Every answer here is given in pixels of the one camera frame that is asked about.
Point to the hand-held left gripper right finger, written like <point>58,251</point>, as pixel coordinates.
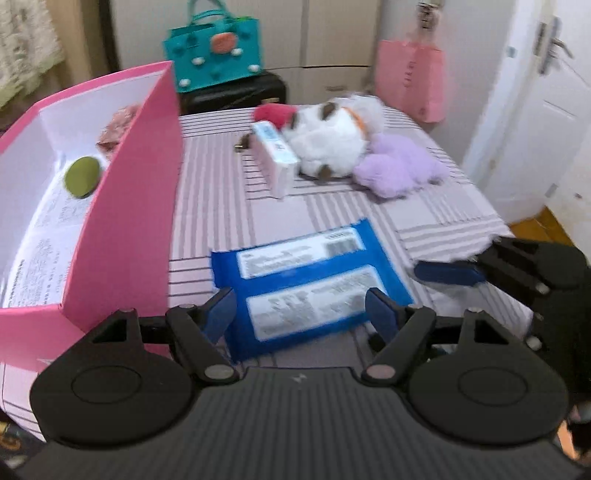
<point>381,310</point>

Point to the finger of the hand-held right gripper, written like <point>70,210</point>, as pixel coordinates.
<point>450,272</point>

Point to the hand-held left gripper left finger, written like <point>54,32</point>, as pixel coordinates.
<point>220,310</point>

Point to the blue wet wipes packet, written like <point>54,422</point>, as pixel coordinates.
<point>295,290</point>

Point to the purple plush toy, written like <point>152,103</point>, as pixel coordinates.
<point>397,166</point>

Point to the pink cardboard box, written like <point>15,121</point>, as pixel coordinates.
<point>124,240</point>

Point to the white tissue pack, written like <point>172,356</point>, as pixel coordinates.
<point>277,152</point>

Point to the white door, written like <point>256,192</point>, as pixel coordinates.
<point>531,138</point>

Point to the white plush toy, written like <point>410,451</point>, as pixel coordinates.
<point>328,138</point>

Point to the green oval sponge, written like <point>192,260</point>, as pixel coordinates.
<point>83,177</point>

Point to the pink paper bag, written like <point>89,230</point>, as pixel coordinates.
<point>411,81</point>

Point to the red fluffy pompom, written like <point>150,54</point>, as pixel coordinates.
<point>272,114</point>

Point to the pink floral scrunchie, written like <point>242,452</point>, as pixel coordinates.
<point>117,127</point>

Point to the black suitcase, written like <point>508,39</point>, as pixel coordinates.
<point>231,94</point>

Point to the teal felt handbag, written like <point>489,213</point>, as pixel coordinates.
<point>212,60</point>

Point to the beige wardrobe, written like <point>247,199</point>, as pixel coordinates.
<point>300,32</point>

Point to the green-trimmed patterned towel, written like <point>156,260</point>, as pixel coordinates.
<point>25,41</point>

